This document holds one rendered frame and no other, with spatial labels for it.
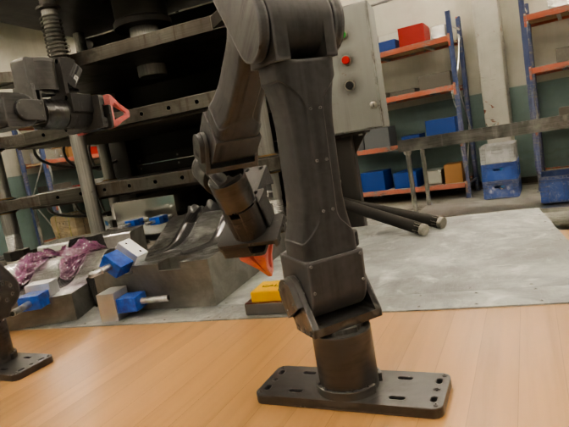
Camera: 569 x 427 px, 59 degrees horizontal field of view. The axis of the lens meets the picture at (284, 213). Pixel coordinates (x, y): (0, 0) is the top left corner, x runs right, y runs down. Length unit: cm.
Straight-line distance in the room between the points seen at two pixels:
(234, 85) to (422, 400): 40
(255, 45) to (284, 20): 3
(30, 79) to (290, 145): 63
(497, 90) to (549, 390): 668
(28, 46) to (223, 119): 912
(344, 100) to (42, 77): 98
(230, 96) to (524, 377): 45
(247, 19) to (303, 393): 38
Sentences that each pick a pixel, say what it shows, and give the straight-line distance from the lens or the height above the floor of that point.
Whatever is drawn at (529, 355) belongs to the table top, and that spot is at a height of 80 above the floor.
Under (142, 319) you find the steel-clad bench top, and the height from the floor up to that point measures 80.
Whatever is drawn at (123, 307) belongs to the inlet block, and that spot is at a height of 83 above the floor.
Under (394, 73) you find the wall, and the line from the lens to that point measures 779.
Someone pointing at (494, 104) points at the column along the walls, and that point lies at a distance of 717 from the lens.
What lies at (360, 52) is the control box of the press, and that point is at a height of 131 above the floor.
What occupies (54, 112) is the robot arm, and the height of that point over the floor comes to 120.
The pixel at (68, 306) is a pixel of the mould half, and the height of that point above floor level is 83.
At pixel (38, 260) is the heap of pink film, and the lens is 129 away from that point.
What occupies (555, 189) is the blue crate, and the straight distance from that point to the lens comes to 451.
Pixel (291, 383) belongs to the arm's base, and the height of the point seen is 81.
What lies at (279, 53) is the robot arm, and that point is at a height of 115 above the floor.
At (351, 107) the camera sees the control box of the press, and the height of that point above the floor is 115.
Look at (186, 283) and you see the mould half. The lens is 96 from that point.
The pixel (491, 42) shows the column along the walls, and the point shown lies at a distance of 721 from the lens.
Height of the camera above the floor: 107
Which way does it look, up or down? 8 degrees down
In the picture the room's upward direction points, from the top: 10 degrees counter-clockwise
